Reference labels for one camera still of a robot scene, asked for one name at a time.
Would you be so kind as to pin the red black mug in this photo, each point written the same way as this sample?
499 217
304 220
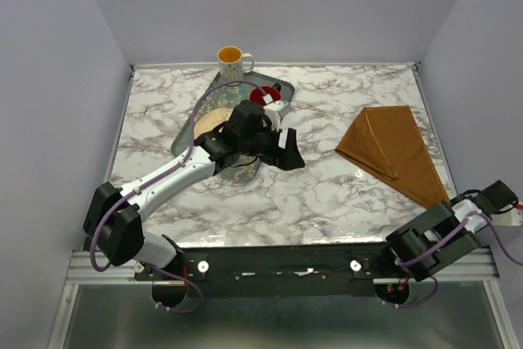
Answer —
265 95

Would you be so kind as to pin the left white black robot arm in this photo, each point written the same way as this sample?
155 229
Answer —
115 218

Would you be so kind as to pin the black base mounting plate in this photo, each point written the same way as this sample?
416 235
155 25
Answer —
287 271

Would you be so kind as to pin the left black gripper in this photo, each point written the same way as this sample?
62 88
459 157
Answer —
286 158

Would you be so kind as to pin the green floral tray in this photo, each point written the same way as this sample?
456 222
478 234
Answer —
229 97

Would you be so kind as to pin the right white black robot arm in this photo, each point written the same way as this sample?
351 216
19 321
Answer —
441 235

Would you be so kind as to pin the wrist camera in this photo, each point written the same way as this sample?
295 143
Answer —
276 111
512 217

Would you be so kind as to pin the brown cloth napkin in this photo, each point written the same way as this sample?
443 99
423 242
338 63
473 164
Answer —
387 143

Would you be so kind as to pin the peach floral plate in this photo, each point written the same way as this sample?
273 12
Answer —
211 120

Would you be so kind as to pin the white mug yellow inside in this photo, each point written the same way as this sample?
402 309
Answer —
233 65

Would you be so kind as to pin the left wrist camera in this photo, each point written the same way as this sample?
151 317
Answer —
276 111

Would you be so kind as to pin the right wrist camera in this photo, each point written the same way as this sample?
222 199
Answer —
512 217

